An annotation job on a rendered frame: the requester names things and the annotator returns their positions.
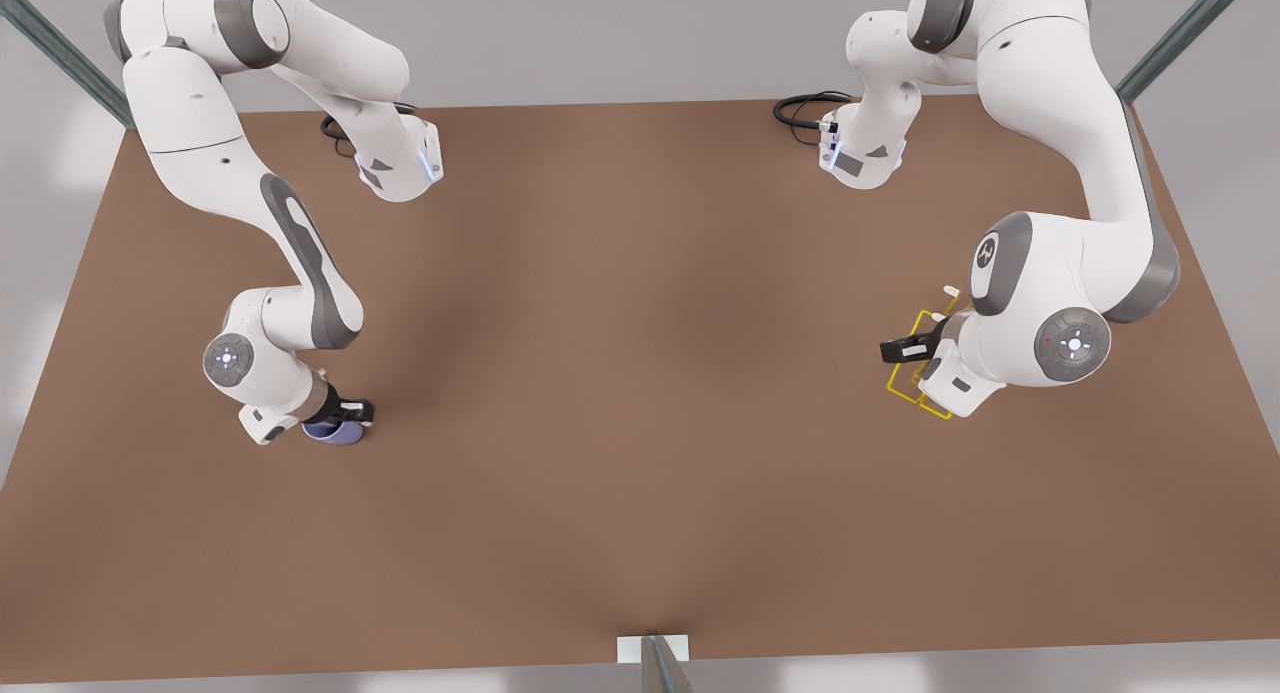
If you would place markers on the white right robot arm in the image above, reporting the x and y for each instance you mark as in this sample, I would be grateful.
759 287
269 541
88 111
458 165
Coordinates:
300 243

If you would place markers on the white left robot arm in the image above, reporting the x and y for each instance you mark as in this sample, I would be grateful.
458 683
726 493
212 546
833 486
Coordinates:
1060 103

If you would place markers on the blue cup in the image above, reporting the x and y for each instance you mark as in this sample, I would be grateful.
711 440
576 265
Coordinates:
333 432

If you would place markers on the silver frame post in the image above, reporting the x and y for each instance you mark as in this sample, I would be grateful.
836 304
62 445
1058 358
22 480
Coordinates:
660 663
60 53
1185 33

